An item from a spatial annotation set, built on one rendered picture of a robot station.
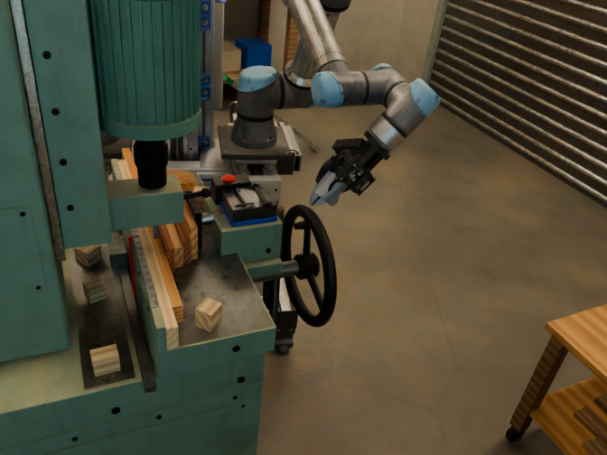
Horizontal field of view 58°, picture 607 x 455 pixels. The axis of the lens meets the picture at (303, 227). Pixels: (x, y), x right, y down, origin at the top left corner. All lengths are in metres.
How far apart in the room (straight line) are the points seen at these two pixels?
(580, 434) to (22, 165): 1.76
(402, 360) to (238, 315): 1.33
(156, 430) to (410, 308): 1.57
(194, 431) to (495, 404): 1.33
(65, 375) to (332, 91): 0.76
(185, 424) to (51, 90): 0.67
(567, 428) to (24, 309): 1.63
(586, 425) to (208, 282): 1.40
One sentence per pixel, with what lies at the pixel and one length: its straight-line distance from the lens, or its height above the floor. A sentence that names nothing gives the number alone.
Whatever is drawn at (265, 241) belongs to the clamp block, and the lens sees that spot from 1.17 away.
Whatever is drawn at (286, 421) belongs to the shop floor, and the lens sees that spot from 2.00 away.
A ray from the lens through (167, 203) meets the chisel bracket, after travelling 1.05.
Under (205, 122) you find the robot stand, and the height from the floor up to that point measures 0.82.
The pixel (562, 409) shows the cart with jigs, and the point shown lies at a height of 0.18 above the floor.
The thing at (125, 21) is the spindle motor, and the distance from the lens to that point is 0.87.
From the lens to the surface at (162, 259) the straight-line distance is 1.09.
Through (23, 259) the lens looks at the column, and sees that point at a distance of 0.99.
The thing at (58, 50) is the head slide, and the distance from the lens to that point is 0.88.
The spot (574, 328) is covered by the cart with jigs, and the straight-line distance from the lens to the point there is 1.85.
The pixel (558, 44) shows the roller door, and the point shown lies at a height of 0.78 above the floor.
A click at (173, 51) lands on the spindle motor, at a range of 0.89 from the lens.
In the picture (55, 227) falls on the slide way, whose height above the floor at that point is 1.05.
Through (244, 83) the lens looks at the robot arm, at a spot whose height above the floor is 1.02.
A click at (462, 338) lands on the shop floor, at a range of 2.46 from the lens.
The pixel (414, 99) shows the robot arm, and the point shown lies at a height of 1.21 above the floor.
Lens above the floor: 1.60
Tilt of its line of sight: 34 degrees down
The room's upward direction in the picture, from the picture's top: 7 degrees clockwise
